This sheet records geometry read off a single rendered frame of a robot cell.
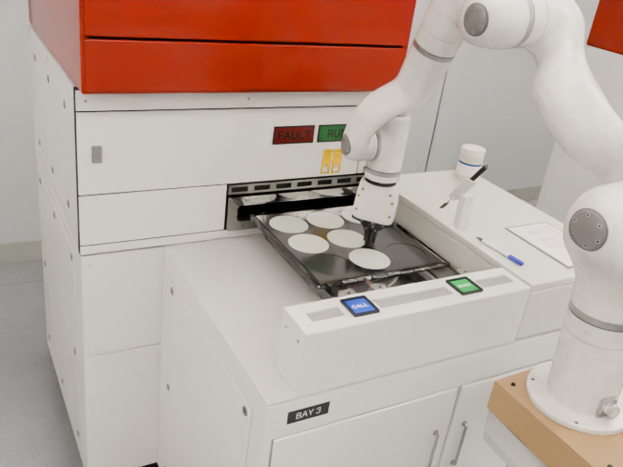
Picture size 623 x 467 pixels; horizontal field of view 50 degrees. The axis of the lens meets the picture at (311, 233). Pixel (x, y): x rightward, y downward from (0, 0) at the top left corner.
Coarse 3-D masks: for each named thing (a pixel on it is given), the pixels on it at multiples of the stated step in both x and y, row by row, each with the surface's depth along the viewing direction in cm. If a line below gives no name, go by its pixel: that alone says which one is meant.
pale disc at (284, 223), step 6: (282, 216) 172; (288, 216) 173; (270, 222) 168; (276, 222) 168; (282, 222) 169; (288, 222) 169; (294, 222) 169; (300, 222) 170; (306, 222) 170; (276, 228) 165; (282, 228) 166; (288, 228) 166; (294, 228) 167; (300, 228) 167; (306, 228) 167
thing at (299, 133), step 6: (276, 132) 167; (282, 132) 168; (288, 132) 168; (294, 132) 169; (300, 132) 170; (306, 132) 171; (312, 132) 172; (276, 138) 168; (282, 138) 168; (288, 138) 169; (294, 138) 170; (300, 138) 171; (306, 138) 172
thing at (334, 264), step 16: (336, 208) 181; (352, 224) 173; (384, 240) 167; (400, 240) 168; (304, 256) 154; (320, 256) 155; (336, 256) 156; (400, 256) 160; (416, 256) 161; (432, 256) 162; (320, 272) 148; (336, 272) 149; (352, 272) 150; (368, 272) 151
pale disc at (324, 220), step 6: (312, 216) 174; (318, 216) 175; (324, 216) 175; (330, 216) 176; (336, 216) 176; (312, 222) 171; (318, 222) 171; (324, 222) 172; (330, 222) 172; (336, 222) 173; (342, 222) 173; (330, 228) 169
